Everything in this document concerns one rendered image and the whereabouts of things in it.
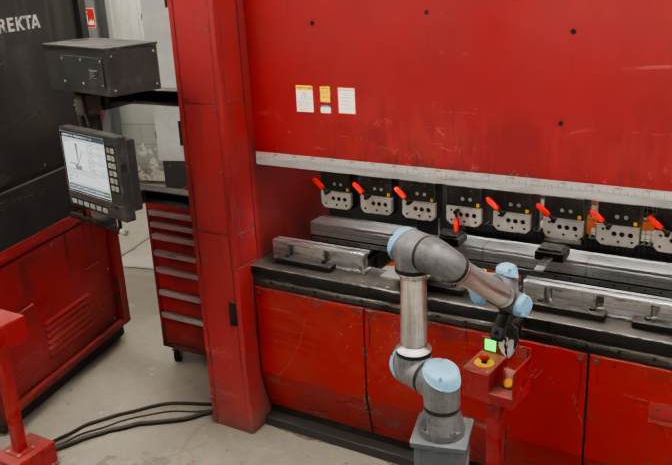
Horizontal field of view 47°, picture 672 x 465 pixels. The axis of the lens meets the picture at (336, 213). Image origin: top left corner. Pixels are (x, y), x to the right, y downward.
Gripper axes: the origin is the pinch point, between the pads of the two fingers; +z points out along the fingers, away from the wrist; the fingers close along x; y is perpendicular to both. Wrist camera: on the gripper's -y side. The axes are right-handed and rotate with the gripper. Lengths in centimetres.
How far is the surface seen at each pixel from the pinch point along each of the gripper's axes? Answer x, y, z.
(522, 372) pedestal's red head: -5.0, 2.1, 6.8
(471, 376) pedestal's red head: 11.2, -6.5, 8.4
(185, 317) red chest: 208, 27, 50
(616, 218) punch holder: -24, 45, -40
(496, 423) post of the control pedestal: 3.5, -3.1, 29.0
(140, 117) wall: 552, 294, 34
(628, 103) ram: -25, 49, -82
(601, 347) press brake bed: -24.3, 29.7, 6.5
